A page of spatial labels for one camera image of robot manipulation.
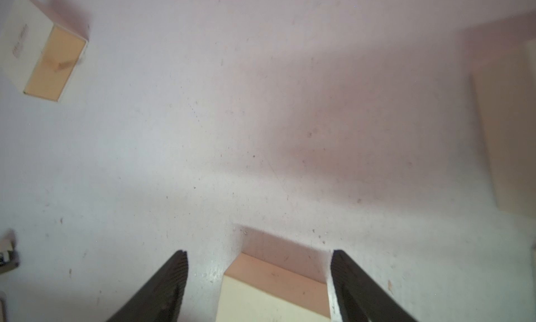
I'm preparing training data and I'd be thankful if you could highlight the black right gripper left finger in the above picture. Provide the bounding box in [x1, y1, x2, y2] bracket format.
[108, 250, 188, 322]

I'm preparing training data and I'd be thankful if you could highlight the small cream jewelry box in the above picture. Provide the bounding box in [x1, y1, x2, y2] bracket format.
[216, 253, 332, 321]

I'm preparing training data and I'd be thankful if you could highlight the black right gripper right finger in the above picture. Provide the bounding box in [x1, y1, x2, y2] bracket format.
[330, 249, 415, 322]

